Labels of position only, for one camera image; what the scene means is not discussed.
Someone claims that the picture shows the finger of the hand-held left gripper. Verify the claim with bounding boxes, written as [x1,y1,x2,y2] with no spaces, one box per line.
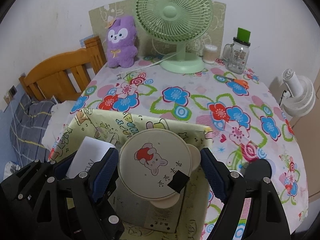
[71,205,126,233]
[0,159,75,198]

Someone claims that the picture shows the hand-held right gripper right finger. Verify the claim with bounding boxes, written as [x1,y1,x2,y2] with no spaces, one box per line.
[201,148,292,240]

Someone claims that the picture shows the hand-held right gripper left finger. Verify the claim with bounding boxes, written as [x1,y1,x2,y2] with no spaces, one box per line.
[27,148,119,240]

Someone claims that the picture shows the white charger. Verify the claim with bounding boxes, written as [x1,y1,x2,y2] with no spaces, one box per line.
[67,137,116,178]

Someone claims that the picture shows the black round disc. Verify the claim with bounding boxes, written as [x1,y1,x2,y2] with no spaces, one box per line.
[246,159,273,180]

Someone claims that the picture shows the cream round case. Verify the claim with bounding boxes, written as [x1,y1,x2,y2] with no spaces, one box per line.
[117,129,201,209]

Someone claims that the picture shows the yellow printed box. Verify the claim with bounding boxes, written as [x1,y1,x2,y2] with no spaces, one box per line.
[47,107,213,240]

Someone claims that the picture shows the blue white cloth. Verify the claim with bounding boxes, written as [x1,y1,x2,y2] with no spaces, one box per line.
[4,160,24,180]

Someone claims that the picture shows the white pillow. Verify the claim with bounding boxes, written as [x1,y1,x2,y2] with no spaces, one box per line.
[41,100,80,145]

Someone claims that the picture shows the plaid blanket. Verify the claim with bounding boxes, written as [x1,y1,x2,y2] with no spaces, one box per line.
[10,94,60,167]

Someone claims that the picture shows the orange scissors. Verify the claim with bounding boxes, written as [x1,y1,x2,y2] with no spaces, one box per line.
[226,76,250,90]

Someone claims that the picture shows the wooden headboard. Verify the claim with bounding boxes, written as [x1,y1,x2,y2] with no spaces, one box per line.
[19,36,107,103]

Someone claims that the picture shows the beige wardrobe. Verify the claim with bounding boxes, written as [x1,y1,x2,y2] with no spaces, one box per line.
[290,116,320,198]

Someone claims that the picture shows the cotton swab jar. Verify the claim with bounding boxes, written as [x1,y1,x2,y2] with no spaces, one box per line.
[202,44,218,64]

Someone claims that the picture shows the glass mug with green lid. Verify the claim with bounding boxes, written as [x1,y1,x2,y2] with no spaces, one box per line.
[222,27,251,75]

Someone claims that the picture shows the white fan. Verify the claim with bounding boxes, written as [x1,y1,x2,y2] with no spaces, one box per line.
[279,69,316,117]

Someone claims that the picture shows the purple plush toy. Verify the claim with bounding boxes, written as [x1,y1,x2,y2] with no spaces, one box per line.
[104,15,139,69]

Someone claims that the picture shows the beige printed board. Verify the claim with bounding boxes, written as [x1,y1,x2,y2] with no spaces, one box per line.
[89,1,227,58]

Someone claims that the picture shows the green desk fan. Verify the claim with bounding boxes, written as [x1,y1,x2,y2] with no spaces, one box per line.
[134,0,213,75]

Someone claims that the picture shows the white fan cable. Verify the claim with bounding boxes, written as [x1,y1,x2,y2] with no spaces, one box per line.
[132,52,180,71]

